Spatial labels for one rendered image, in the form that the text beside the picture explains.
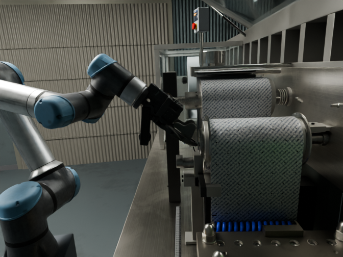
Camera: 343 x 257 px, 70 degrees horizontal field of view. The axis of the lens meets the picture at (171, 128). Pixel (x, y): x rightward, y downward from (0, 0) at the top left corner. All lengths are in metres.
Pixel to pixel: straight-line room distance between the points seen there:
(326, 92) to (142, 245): 0.72
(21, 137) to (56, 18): 3.27
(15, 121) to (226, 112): 0.70
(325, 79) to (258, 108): 0.22
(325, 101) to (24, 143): 0.91
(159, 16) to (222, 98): 3.20
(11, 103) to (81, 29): 3.34
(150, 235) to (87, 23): 3.44
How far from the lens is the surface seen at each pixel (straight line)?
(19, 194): 0.84
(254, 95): 0.89
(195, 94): 0.91
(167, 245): 0.88
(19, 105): 0.69
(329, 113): 0.78
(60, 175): 0.92
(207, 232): 0.66
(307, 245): 0.73
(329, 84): 0.78
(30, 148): 0.93
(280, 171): 0.71
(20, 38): 4.21
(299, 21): 0.98
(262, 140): 0.67
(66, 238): 1.00
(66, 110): 0.61
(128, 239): 0.92
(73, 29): 4.02
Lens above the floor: 1.46
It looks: 14 degrees down
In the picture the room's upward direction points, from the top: 3 degrees counter-clockwise
